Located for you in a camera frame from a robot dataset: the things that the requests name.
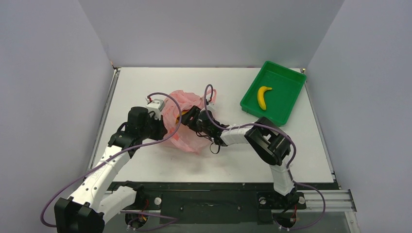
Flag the yellow fake banana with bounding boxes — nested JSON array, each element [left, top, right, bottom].
[[175, 110, 191, 126], [257, 86, 272, 111]]

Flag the pink plastic bag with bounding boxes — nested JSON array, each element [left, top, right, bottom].
[[162, 90, 210, 154]]

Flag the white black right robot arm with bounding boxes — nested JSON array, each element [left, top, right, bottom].
[[177, 106, 296, 207]]

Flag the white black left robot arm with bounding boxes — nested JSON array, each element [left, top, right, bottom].
[[54, 102, 167, 233]]

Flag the green plastic tray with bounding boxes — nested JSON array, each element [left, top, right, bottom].
[[240, 61, 307, 126]]

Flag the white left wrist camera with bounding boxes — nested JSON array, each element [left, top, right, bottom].
[[146, 99, 165, 120]]

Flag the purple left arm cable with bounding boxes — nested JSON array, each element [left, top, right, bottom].
[[40, 92, 183, 232]]

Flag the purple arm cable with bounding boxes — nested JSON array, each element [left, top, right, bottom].
[[204, 84, 326, 231], [40, 92, 183, 232]]

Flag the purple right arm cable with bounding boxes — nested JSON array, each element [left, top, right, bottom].
[[204, 84, 326, 231]]

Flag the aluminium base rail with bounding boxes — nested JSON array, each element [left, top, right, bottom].
[[66, 189, 357, 214]]

